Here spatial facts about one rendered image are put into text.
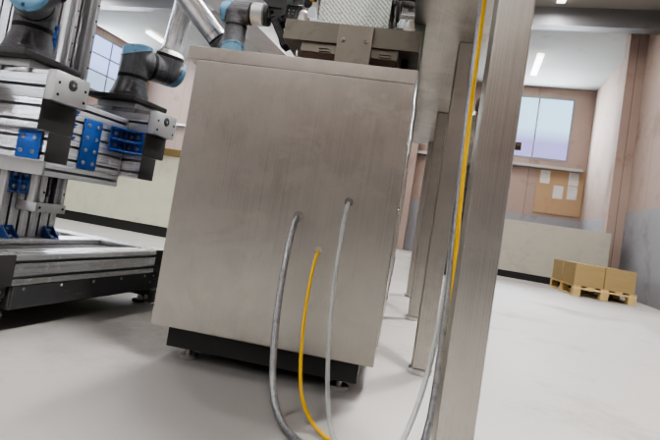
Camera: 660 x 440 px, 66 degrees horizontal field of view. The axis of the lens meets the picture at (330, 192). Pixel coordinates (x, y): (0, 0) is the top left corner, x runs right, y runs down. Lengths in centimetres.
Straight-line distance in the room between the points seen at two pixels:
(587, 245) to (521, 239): 96
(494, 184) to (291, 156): 69
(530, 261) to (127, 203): 596
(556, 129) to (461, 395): 1239
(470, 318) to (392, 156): 63
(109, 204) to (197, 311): 461
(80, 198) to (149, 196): 88
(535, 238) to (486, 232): 776
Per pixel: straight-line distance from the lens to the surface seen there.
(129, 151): 208
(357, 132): 139
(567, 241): 869
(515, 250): 859
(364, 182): 137
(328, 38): 154
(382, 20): 176
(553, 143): 1309
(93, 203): 616
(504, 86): 90
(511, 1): 95
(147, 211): 575
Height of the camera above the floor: 47
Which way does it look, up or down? 3 degrees up
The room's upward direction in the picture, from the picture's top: 9 degrees clockwise
